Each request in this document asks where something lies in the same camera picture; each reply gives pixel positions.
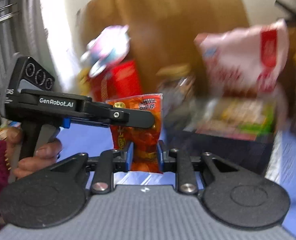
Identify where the yellow duck plush toy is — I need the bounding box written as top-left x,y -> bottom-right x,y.
77,68 -> 91,96

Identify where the black sheep tin box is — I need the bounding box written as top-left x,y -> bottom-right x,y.
167,98 -> 276,176

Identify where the wooden board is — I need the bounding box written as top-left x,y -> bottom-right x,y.
79,0 -> 249,95

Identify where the brown cushion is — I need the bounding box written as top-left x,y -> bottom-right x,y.
278,23 -> 296,117

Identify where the person's left hand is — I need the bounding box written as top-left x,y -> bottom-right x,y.
5,127 -> 62,179

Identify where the red orange candy bag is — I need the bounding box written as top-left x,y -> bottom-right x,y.
106,94 -> 163,173

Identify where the pink blue plush toy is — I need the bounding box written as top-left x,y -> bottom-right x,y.
80,25 -> 130,77

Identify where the blue printed cloth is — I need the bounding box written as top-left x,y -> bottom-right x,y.
57,124 -> 296,237

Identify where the red gift box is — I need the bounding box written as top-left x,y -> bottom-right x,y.
90,60 -> 143,102

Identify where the pink twisted snack bag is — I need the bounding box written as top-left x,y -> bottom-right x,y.
194,19 -> 289,97

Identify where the cashew jar gold lid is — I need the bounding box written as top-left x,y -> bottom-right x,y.
156,63 -> 195,117

